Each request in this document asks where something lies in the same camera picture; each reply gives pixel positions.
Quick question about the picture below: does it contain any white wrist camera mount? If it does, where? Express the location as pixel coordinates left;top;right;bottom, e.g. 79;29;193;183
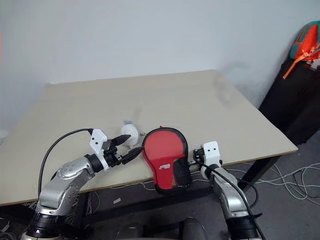
89;128;110;173
202;141;223;167

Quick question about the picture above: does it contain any teal orange bag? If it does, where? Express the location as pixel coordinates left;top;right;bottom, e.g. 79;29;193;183
282;21;320;80

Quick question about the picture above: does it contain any black table frame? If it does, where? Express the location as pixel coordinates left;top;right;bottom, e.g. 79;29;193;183
74;147;286;226

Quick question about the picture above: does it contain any white fluffy ball pendant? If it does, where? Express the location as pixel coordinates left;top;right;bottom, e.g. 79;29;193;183
120;119;146;150

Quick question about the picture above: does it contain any dark grey rounded shape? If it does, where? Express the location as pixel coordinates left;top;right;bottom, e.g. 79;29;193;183
178;216;208;240

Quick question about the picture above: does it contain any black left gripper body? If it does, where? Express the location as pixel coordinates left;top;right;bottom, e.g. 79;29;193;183
101;139;125;168

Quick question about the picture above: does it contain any black cabinet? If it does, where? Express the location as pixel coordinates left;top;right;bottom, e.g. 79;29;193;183
258;58;320;146

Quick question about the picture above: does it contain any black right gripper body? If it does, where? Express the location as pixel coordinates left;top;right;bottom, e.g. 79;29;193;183
189;147;206;172

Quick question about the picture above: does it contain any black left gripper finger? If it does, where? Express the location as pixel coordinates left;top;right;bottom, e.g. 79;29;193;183
109;134;131;147
121;147;142;165

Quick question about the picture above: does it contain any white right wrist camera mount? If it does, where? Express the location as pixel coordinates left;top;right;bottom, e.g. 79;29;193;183
202;141;223;167

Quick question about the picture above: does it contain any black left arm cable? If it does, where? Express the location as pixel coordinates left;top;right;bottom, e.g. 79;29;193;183
37;128;94;198

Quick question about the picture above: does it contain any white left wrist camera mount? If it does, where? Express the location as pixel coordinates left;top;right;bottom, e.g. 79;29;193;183
89;128;110;173

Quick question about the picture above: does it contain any red black paddle case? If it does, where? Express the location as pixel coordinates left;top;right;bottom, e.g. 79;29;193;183
141;125;193;196

